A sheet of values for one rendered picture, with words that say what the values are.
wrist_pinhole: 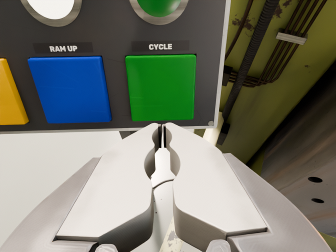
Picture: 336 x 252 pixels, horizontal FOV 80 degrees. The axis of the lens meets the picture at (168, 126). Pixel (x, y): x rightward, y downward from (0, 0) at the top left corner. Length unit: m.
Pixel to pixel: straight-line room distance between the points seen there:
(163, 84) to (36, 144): 1.40
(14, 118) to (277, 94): 0.56
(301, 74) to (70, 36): 0.48
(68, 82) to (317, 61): 0.48
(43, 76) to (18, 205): 1.24
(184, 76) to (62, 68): 0.13
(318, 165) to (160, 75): 0.37
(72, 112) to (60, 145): 1.24
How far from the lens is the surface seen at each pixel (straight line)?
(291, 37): 0.49
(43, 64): 0.25
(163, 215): 1.19
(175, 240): 0.54
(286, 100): 0.63
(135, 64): 0.22
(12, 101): 0.29
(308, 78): 0.58
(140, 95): 0.23
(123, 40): 0.23
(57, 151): 1.48
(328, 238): 0.90
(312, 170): 0.51
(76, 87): 0.25
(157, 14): 0.22
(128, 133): 0.53
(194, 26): 0.23
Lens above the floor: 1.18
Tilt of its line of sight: 58 degrees down
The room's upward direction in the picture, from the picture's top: straight up
